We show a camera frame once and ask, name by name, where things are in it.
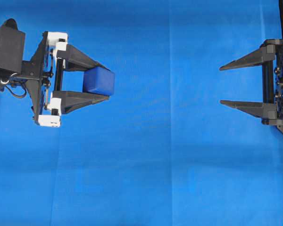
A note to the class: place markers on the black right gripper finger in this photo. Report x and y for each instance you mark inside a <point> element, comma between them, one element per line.
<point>258,57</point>
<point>266,111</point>

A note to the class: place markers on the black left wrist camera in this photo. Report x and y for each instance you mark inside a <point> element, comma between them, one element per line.
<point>11,46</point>

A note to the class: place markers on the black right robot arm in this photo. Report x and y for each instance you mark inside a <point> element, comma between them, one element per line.
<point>270,57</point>

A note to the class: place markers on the blue table cloth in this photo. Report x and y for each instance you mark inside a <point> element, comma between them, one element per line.
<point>162,151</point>

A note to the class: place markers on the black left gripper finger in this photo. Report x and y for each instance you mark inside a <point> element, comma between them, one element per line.
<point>71,100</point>
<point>75,60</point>

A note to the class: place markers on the blue block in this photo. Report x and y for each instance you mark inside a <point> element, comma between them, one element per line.
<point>99,81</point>

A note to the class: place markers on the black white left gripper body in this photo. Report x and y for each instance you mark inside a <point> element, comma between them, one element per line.
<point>46,108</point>

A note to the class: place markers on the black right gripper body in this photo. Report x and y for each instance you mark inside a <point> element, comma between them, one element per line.
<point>272,68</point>

